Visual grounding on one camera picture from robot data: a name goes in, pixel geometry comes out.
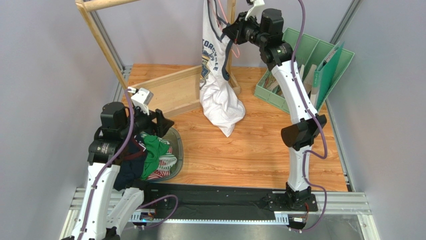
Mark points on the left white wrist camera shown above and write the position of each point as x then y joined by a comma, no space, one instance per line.
141,97

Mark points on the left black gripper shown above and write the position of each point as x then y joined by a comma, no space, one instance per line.
163,124

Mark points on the white tank top navy trim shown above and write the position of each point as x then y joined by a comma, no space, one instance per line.
219,101

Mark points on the pink wire hanger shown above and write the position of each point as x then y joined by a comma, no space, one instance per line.
217,34

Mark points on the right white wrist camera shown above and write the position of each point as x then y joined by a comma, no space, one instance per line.
255,7

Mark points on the red green striped garment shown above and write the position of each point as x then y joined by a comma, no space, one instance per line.
166,162

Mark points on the green clipboard folder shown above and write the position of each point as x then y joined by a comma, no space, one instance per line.
324,74

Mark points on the green file organizer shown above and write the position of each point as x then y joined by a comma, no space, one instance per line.
311,50

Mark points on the book with colourful cover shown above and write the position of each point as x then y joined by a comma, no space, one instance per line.
270,82

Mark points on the clear plastic laundry basket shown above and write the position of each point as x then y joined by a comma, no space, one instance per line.
174,141

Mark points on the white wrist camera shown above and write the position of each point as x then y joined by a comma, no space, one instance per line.
255,7
141,97

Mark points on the wooden clothes rack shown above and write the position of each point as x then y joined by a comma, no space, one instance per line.
174,86

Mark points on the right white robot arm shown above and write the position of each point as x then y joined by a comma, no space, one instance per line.
279,56

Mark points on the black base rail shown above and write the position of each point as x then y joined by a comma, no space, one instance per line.
222,203

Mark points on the navy garment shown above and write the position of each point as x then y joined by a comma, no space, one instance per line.
133,164

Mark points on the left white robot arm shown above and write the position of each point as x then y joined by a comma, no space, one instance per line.
119,126

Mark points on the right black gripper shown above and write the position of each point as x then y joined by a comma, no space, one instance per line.
238,28

